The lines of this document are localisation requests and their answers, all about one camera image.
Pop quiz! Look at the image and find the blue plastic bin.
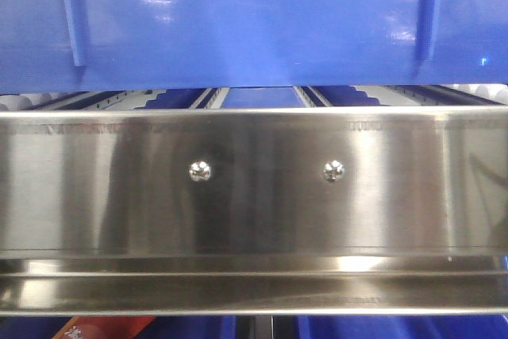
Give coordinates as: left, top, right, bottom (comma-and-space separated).
1, 0, 507, 94

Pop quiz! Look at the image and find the red printed package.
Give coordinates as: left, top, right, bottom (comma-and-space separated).
53, 316, 156, 338

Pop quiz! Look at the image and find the left rail screw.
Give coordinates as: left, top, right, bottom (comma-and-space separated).
188, 160, 212, 183

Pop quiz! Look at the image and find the rail screw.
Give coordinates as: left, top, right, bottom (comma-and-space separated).
322, 160, 345, 183
188, 160, 212, 183

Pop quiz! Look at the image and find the right rail screw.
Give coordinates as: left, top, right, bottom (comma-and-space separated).
322, 160, 345, 183

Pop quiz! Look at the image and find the stainless steel rack rail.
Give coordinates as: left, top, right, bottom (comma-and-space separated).
1, 106, 507, 315

